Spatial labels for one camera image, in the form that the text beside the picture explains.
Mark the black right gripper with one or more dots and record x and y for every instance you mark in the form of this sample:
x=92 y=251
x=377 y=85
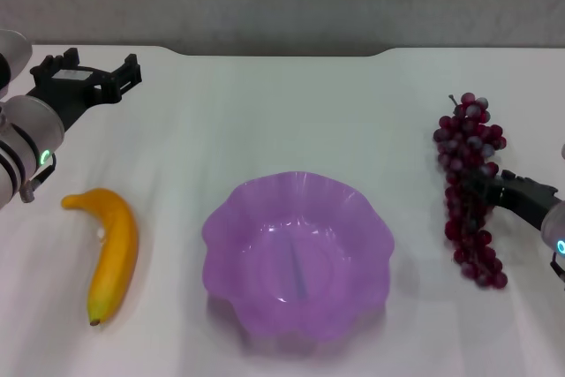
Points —
x=527 y=198

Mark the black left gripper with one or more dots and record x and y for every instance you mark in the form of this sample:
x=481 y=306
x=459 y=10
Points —
x=73 y=92

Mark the dark red grape bunch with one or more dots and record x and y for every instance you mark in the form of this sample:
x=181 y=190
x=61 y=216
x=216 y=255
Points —
x=468 y=138

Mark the yellow banana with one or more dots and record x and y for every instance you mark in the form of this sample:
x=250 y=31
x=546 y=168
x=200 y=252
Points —
x=115 y=249

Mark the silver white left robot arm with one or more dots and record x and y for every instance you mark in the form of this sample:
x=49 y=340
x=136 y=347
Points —
x=26 y=130

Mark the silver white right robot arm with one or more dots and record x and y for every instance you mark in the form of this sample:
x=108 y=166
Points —
x=556 y=227

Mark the purple wavy plastic bowl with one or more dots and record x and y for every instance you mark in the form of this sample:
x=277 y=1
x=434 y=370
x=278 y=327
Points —
x=265 y=297

